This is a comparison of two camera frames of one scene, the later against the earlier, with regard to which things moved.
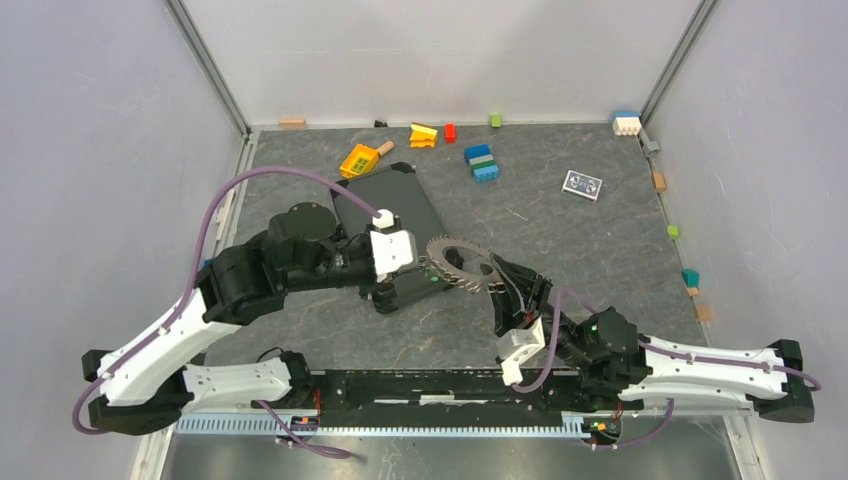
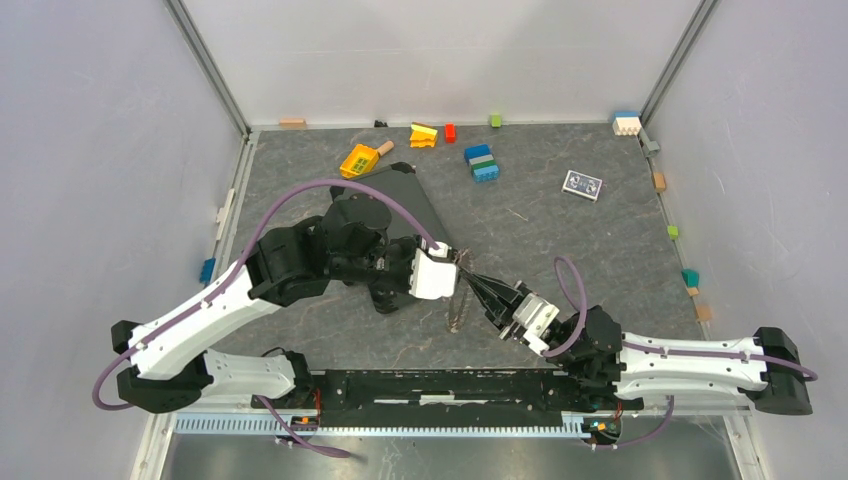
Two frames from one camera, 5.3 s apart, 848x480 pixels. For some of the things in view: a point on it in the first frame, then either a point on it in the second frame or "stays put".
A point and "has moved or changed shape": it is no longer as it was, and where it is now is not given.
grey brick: [652, 148] stays put
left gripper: [376, 284] stays put
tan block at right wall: [704, 313] stays put
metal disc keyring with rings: [434, 261] has moved or changed shape
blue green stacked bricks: [484, 167] stays put
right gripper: [508, 308] to [499, 312]
